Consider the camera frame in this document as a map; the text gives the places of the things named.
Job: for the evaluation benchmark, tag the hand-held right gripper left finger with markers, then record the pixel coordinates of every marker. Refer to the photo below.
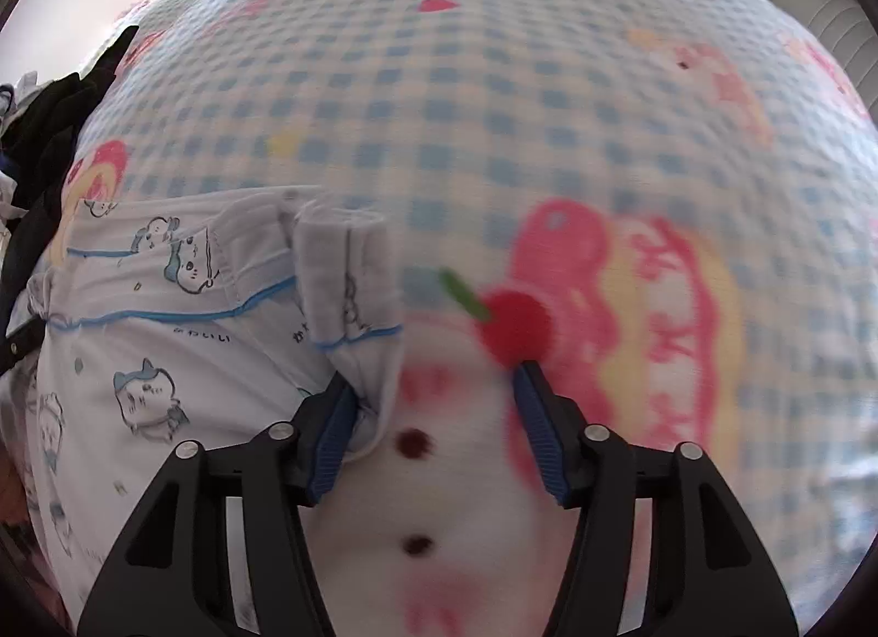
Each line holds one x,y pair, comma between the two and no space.
333,445

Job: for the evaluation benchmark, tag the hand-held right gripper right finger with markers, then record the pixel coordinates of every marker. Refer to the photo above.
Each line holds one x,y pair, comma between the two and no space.
542,438

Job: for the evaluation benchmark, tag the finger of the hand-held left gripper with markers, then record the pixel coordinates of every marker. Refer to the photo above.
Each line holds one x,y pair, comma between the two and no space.
24,341

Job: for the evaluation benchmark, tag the white cartoon print pajama top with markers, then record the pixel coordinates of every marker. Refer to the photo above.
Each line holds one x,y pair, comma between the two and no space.
171,369

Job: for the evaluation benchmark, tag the black garment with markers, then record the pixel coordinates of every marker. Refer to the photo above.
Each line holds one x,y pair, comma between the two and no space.
48,122

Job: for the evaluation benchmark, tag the checkered cartoon print blanket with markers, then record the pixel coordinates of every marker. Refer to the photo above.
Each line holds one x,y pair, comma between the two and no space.
549,129

